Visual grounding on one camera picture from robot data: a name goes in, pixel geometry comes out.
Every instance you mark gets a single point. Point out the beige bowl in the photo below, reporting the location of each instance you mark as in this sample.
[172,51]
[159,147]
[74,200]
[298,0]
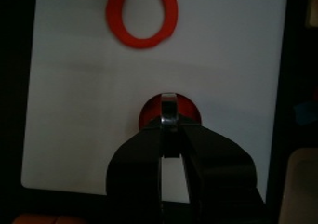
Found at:
[300,187]

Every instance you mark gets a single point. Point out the red cut dough piece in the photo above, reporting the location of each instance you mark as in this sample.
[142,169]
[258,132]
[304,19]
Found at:
[150,110]

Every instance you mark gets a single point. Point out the orange drawer unit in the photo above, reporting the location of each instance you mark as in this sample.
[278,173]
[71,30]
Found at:
[46,219]

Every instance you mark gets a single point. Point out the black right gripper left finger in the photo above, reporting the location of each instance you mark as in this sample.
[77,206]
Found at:
[134,168]

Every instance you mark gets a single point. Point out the blue object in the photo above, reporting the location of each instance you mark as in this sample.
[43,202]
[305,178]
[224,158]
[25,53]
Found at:
[305,113]

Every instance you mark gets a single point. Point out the white cutting board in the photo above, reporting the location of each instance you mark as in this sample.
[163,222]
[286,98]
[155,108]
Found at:
[83,110]

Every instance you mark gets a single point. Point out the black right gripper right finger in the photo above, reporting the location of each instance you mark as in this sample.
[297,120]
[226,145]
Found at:
[224,168]

